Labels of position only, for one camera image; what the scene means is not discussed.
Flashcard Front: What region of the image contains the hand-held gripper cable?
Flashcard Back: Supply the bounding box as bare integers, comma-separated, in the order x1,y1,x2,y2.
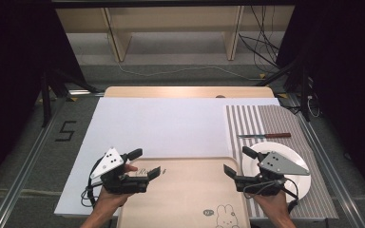
242,176,300,214
80,157,105,209

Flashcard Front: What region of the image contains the left hand-held gripper cable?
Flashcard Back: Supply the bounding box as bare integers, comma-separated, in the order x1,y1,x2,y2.
80,157,105,209

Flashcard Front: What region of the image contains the person's left hand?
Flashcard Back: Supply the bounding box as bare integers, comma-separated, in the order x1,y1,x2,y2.
95,163,139,217

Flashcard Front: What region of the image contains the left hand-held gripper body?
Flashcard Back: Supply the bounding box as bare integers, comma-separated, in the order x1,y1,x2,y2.
89,146,150,195

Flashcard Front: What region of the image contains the white looped cable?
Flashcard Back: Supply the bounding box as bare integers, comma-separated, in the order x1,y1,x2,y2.
307,94,321,119

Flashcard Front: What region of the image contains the knife with red-brown handle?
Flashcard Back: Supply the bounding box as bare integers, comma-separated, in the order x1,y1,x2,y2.
237,132,293,140

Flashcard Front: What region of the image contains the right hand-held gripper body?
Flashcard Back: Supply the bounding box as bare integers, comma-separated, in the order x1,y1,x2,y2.
234,150,311,196

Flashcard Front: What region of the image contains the beige tray with rabbit print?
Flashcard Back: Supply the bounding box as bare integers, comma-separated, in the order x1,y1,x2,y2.
116,156,252,228

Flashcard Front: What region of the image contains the black curtain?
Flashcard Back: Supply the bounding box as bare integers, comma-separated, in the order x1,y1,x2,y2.
0,0,88,195
276,0,365,199

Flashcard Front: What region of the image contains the black metal stand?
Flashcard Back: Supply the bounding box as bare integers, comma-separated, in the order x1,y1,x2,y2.
254,56,314,124
38,66,102,128

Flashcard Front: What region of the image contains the white foam board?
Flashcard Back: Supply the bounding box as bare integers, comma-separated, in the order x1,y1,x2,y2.
53,96,281,219

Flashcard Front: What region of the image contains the metal floor rail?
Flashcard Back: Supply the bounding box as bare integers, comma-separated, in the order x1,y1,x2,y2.
283,92,365,228
0,89,106,228

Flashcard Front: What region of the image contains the person's right hand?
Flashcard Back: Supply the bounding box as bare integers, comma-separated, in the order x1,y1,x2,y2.
252,189,291,219

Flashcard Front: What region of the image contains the right hand-held gripper cable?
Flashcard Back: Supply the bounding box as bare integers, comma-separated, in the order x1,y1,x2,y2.
242,176,300,214

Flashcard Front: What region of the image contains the light wooden bench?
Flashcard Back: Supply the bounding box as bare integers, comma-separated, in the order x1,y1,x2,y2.
55,5,297,63

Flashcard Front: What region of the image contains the bundle of black cables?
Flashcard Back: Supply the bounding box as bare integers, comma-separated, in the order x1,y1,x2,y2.
237,5,281,74

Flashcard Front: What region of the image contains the white round plate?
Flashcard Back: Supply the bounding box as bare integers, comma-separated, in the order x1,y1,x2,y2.
240,141,312,203

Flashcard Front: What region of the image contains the grey striped placemat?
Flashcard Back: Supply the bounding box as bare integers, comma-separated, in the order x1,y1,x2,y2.
222,104,340,220

